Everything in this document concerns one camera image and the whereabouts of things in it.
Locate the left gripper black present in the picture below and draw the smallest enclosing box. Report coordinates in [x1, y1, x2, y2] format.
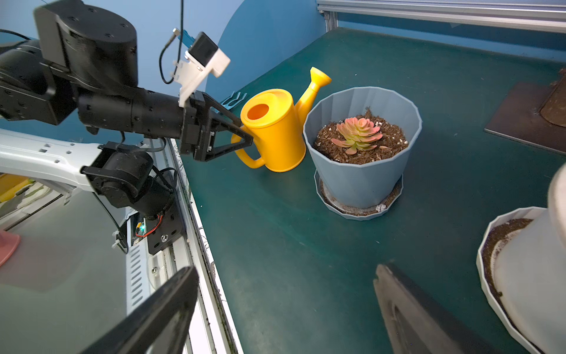
[180, 91, 254, 162]

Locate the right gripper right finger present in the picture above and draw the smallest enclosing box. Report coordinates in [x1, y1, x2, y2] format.
[374, 263, 500, 353]

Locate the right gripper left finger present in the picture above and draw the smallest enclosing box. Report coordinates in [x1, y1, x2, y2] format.
[83, 266, 199, 353]

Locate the yellow plastic watering can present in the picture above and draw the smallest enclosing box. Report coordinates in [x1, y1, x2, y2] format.
[236, 67, 332, 173]

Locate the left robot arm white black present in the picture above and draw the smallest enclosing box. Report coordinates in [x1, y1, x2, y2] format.
[1, 1, 253, 162]

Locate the pink succulent in blue pot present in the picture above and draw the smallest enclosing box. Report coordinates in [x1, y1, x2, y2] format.
[331, 117, 383, 155]

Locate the blue yellow garden hand rake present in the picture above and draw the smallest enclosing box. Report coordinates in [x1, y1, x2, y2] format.
[221, 91, 247, 111]

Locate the blue-grey saucer under blue pot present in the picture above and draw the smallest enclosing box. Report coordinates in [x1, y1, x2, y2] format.
[314, 171, 404, 221]

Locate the white round plant pot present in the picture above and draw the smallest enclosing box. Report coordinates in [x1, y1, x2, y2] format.
[494, 167, 565, 353]

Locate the white saucer under white pot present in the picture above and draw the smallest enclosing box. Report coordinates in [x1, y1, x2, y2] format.
[476, 206, 545, 353]

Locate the blue-grey faceted plant pot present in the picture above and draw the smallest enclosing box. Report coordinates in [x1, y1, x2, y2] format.
[303, 86, 422, 208]

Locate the pink plastic cup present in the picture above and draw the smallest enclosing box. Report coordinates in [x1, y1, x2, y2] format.
[0, 230, 22, 266]

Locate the artificial pink blossom tree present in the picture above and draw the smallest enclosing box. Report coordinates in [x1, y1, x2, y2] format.
[484, 68, 565, 155]

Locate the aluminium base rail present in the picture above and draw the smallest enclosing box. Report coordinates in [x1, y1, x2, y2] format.
[125, 148, 243, 353]

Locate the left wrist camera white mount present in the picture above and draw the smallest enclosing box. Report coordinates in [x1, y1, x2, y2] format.
[172, 32, 231, 108]

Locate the aluminium frame back bar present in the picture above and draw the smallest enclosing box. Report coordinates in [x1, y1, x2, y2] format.
[317, 0, 565, 34]

